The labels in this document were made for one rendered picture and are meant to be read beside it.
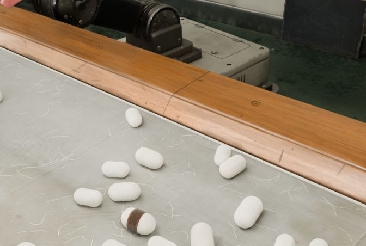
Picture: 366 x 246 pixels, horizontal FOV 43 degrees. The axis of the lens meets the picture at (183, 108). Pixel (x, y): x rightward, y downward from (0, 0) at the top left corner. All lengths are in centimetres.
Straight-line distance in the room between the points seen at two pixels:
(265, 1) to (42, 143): 226
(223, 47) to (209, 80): 81
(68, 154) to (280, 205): 27
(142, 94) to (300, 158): 25
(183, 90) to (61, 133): 18
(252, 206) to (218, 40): 111
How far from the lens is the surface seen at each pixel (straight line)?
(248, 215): 47
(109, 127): 64
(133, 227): 47
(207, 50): 147
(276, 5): 275
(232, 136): 59
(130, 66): 74
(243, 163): 54
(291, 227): 49
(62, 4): 113
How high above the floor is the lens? 109
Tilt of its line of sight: 32 degrees down
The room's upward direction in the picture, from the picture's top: 3 degrees counter-clockwise
